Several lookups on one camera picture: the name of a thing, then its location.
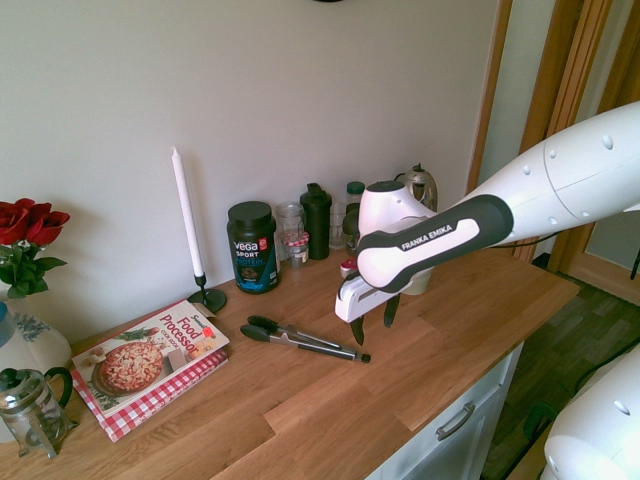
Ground cream utensil holder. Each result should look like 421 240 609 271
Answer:
402 268 434 297

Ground black and steel kitchen tongs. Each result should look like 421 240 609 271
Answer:
240 314 372 365

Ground clear glass jar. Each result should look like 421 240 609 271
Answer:
274 201 307 237

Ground black candle holder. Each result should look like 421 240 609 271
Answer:
187 273 228 310

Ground black shaker bottle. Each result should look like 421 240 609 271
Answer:
299 182 333 261

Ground red checked cookbook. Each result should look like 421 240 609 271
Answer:
69 348 232 444

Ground wooden door frame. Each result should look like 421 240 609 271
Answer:
464 0 640 279

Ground glass French press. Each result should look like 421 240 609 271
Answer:
0 367 80 461

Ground green lid spice jar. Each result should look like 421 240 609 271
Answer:
344 181 367 236

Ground clear drinking glass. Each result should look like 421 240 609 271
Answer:
328 202 348 252

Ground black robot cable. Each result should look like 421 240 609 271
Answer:
499 230 559 251

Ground small jar red checked lid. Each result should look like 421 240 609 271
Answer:
279 231 311 270

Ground Food Processor cookbook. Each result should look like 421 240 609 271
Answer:
71 298 232 419

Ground white kitchen cabinet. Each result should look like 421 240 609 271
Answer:
382 343 525 480

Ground red roses bouquet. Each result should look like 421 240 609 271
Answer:
0 198 72 301

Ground black Vega protein tub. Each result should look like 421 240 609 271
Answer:
226 201 283 295

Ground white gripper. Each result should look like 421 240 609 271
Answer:
333 273 402 348

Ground tall white candle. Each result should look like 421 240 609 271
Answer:
171 146 205 278

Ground white floral vase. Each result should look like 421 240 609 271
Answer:
0 294 72 444

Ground metal drawer handle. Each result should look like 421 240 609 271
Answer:
434 403 477 442

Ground silver kettle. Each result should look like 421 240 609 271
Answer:
393 163 440 215

